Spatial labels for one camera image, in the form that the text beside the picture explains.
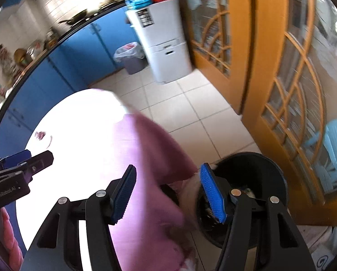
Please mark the white refrigerator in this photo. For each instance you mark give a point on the white refrigerator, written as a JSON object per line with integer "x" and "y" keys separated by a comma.
{"x": 162, "y": 34}

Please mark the black countertop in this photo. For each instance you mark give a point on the black countertop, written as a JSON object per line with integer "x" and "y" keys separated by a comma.
{"x": 16, "y": 80}

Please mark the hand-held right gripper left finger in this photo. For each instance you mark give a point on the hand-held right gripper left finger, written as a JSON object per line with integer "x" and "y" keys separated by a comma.
{"x": 124, "y": 194}

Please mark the light blue chair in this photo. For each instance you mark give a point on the light blue chair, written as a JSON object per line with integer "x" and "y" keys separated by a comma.
{"x": 336, "y": 141}

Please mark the blue kitchen cabinets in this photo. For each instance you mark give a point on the blue kitchen cabinets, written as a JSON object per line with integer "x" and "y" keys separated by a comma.
{"x": 72, "y": 59}

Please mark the crumpled pink paper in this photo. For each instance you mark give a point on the crumpled pink paper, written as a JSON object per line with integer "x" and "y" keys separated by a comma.
{"x": 40, "y": 135}

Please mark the grey bin with white bag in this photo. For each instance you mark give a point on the grey bin with white bag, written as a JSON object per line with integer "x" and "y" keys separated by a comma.
{"x": 134, "y": 65}

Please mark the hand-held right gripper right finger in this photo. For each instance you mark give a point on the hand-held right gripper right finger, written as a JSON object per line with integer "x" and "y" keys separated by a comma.
{"x": 213, "y": 194}

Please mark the purple tablecloth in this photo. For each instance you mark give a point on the purple tablecloth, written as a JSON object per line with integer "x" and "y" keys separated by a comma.
{"x": 145, "y": 146}

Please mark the black wok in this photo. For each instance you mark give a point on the black wok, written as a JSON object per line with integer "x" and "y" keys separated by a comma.
{"x": 78, "y": 15}

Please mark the black trash bin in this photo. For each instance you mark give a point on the black trash bin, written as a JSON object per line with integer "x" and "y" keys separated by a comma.
{"x": 255, "y": 169}

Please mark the wooden glass door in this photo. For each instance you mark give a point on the wooden glass door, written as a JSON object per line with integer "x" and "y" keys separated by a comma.
{"x": 270, "y": 48}

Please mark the blue packet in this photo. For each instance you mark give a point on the blue packet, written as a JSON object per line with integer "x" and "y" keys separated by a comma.
{"x": 138, "y": 2}

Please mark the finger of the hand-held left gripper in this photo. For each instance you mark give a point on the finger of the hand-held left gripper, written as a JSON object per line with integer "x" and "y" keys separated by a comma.
{"x": 13, "y": 158}
{"x": 38, "y": 161}

